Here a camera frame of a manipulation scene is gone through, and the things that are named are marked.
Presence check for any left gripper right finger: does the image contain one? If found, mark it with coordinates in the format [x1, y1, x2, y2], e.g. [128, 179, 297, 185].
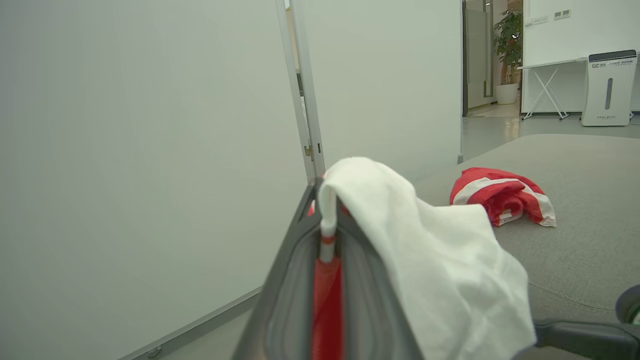
[334, 205, 427, 360]

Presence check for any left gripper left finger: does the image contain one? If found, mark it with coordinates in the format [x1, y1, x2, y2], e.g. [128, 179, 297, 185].
[231, 176, 323, 360]

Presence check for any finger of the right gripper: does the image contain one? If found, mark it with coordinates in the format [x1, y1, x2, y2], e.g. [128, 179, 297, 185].
[515, 319, 640, 360]

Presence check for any red and white jersey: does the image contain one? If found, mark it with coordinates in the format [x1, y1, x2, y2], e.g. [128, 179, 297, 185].
[306, 156, 537, 360]

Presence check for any red garment with white stripes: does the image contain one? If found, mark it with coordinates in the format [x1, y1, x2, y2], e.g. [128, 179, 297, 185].
[448, 166, 558, 229]

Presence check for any wide white partition panel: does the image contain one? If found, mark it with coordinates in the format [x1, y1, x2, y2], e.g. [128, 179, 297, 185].
[0, 0, 317, 360]

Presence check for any white air purifier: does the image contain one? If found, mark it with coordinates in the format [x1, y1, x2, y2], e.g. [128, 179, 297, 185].
[581, 49, 639, 127]

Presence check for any white plant pot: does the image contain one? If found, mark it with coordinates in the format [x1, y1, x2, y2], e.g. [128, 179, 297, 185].
[494, 82, 520, 106]

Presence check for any white folding table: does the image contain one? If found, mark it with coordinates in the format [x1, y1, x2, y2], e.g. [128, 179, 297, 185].
[517, 57, 589, 121]

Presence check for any green potted plant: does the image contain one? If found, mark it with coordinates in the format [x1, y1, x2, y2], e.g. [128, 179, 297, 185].
[493, 7, 524, 86]

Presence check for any glass door dark frame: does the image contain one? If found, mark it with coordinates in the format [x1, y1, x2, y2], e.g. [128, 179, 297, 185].
[462, 0, 497, 117]

